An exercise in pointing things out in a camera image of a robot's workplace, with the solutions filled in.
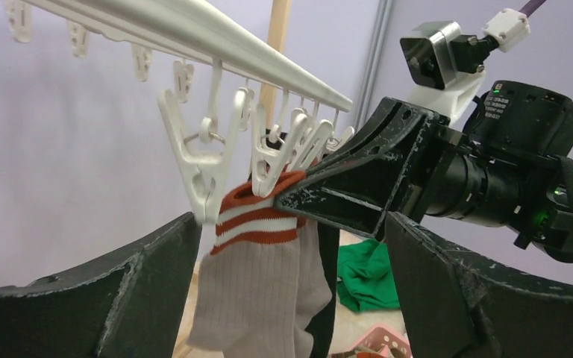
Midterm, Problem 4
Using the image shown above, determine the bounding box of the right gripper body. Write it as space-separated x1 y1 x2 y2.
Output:
400 116 463 223

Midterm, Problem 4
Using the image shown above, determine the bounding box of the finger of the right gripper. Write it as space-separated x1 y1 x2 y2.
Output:
274 98 435 239

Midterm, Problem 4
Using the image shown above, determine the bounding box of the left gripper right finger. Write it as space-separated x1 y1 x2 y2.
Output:
385 213 573 357

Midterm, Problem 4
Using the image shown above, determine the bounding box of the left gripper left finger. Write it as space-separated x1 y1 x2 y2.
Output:
0 213 201 357

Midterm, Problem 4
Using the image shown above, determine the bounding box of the grey orange striped sock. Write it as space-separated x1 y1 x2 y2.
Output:
294 220 322 357

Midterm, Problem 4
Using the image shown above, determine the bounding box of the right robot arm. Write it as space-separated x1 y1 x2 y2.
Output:
275 81 573 263

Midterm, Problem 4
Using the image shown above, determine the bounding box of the pink plastic basket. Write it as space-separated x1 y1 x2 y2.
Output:
329 324 413 358

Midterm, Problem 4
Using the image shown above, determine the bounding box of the green cloth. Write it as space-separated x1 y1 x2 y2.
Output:
337 239 400 313

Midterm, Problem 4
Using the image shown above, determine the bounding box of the wooden drying rack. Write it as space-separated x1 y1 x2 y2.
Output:
259 0 293 127

